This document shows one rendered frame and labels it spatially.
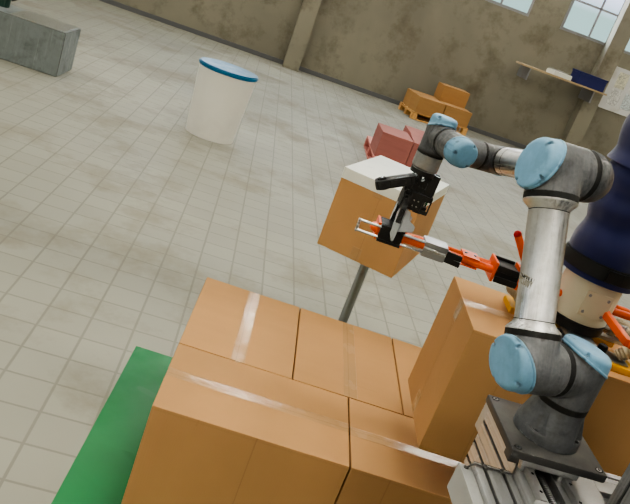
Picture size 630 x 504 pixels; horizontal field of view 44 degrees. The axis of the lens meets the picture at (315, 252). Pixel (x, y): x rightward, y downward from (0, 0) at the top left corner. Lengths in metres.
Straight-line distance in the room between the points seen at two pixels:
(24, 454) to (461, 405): 1.50
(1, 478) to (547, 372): 1.82
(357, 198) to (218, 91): 3.94
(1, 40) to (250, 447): 6.52
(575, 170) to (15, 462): 2.02
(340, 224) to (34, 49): 5.14
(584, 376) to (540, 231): 0.32
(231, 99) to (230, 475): 5.42
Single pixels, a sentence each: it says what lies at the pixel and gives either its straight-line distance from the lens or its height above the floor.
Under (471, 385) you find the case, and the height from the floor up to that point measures 0.91.
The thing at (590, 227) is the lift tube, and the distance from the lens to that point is 2.26.
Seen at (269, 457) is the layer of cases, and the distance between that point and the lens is 2.32.
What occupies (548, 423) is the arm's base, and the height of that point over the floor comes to 1.09.
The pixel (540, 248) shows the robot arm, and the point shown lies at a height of 1.43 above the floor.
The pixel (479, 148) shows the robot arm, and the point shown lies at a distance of 2.06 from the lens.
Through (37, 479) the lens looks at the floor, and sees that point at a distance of 2.81.
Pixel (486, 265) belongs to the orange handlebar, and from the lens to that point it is 2.24.
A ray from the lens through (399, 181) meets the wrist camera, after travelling 2.13.
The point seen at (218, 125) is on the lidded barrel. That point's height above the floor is 0.17.
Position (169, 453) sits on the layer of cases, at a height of 0.41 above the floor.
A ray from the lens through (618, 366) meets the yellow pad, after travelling 2.33.
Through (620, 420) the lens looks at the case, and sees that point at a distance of 2.37.
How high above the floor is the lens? 1.79
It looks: 19 degrees down
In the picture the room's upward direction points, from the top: 20 degrees clockwise
